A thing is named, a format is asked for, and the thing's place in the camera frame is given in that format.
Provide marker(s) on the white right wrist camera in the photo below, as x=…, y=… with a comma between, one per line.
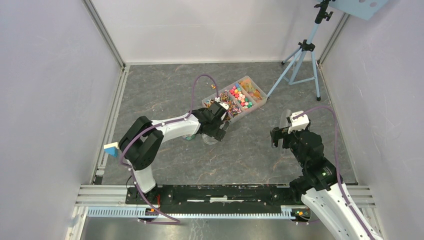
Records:
x=298, y=121

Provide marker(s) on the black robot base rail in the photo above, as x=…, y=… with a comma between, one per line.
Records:
x=220, y=199

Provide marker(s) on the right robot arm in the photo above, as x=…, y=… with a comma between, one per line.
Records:
x=321, y=188

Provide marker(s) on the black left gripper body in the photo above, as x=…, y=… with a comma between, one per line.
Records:
x=215, y=131

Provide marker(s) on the light blue perforated board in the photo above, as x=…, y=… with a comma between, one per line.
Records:
x=363, y=9

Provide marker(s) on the light blue camera tripod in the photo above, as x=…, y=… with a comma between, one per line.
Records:
x=295, y=60

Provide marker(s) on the blue and white block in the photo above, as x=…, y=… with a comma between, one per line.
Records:
x=112, y=149

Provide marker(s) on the clear plastic scoop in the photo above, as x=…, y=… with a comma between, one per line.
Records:
x=285, y=121

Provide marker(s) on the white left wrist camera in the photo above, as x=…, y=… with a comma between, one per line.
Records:
x=218, y=100

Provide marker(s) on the clear round jar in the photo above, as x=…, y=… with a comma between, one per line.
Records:
x=189, y=137

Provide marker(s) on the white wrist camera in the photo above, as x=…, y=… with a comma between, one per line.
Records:
x=298, y=121
x=218, y=100

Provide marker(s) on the clear compartment candy tray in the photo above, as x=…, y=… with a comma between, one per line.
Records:
x=243, y=97

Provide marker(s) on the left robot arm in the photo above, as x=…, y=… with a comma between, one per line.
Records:
x=140, y=144

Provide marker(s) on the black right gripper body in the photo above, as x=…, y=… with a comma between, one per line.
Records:
x=288, y=138

